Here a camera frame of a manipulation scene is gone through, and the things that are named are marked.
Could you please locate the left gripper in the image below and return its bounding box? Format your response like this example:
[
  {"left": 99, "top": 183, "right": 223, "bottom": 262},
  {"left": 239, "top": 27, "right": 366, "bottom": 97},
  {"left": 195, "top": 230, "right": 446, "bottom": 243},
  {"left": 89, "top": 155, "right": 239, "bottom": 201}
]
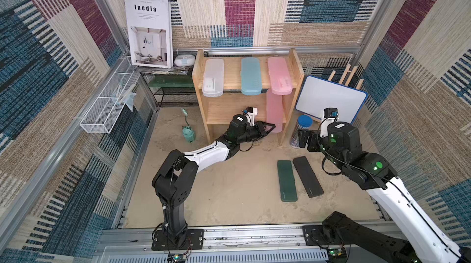
[{"left": 235, "top": 121, "right": 275, "bottom": 146}]

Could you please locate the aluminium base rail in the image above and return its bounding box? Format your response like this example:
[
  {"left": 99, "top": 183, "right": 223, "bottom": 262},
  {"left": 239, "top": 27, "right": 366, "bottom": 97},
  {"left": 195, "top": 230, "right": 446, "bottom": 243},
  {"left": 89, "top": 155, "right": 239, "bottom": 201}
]
[{"left": 92, "top": 223, "right": 341, "bottom": 263}]

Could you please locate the white wire basket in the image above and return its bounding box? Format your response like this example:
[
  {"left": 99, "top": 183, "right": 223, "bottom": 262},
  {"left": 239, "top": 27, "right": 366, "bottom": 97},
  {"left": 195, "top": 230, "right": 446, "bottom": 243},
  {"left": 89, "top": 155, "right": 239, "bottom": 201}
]
[{"left": 80, "top": 73, "right": 139, "bottom": 134}]

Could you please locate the Inedia magazine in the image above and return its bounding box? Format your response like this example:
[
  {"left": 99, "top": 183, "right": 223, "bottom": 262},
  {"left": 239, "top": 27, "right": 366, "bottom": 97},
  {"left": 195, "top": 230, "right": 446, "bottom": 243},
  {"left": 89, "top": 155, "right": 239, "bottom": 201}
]
[{"left": 125, "top": 0, "right": 174, "bottom": 69}]

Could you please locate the white translucent pencil case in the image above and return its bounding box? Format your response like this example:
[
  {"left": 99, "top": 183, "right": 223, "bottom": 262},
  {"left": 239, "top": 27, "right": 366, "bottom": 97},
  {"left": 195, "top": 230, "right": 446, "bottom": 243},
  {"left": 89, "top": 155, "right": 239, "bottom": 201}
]
[{"left": 202, "top": 58, "right": 224, "bottom": 98}]

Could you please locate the white round gadget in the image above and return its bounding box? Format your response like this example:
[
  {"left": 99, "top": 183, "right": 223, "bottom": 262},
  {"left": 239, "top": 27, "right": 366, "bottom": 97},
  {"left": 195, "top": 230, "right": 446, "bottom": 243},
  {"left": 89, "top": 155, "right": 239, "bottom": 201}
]
[{"left": 174, "top": 54, "right": 196, "bottom": 67}]

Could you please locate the black wire side table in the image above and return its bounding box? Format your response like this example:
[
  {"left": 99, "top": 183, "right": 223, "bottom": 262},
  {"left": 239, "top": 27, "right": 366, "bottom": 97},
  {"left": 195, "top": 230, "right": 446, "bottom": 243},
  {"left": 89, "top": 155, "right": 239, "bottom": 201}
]
[{"left": 141, "top": 73, "right": 198, "bottom": 108}]

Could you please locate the whiteboard on wooden easel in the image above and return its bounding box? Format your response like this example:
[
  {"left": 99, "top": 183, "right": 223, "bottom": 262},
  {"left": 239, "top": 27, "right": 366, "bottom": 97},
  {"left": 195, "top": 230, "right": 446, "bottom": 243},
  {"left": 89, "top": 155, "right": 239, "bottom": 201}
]
[{"left": 295, "top": 75, "right": 368, "bottom": 124}]

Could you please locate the wooden two-tier shelf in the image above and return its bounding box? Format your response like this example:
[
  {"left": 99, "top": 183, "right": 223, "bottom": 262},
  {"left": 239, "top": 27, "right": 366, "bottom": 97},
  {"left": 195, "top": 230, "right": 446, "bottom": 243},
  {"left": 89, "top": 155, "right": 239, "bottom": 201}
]
[{"left": 191, "top": 48, "right": 305, "bottom": 147}]

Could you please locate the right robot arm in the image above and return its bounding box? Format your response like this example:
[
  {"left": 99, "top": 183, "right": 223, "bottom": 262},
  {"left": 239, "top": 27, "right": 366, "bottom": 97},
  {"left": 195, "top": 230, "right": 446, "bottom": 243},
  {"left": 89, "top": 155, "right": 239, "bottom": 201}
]
[{"left": 298, "top": 117, "right": 471, "bottom": 263}]

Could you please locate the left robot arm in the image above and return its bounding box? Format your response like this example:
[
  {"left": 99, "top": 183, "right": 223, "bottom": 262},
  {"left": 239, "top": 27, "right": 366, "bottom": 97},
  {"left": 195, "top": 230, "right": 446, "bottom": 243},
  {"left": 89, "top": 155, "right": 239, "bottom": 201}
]
[{"left": 152, "top": 108, "right": 277, "bottom": 251}]

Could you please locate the black pencil case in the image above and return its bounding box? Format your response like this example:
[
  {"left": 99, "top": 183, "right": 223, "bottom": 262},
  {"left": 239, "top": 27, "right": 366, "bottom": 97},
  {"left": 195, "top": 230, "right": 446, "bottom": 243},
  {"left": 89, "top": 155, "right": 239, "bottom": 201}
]
[{"left": 293, "top": 156, "right": 324, "bottom": 198}]

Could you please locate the pink pencil case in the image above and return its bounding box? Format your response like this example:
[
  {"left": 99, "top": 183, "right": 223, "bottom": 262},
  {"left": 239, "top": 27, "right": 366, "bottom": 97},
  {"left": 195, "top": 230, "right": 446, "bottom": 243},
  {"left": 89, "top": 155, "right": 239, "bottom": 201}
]
[
  {"left": 267, "top": 57, "right": 293, "bottom": 96},
  {"left": 266, "top": 89, "right": 284, "bottom": 133}
]

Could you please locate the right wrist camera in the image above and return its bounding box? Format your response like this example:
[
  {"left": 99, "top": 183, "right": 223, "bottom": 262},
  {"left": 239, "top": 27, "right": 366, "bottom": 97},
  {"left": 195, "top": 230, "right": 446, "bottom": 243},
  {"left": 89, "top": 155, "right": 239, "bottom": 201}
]
[{"left": 320, "top": 107, "right": 339, "bottom": 138}]

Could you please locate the light blue pencil case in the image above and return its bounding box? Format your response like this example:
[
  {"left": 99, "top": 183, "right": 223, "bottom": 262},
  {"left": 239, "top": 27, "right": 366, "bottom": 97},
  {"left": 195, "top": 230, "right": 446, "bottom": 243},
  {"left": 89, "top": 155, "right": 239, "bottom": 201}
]
[{"left": 240, "top": 57, "right": 262, "bottom": 96}]

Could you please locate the blue lid pencil tube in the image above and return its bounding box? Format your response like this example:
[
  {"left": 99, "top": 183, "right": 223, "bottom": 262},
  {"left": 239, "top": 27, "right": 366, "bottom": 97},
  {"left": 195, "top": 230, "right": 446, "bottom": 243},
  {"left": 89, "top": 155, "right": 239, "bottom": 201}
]
[{"left": 290, "top": 115, "right": 313, "bottom": 148}]

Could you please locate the dark green pencil case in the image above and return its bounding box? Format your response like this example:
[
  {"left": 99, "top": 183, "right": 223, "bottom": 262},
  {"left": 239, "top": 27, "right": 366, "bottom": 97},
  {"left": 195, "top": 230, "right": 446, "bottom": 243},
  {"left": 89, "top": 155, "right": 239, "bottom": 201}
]
[{"left": 277, "top": 160, "right": 298, "bottom": 202}]

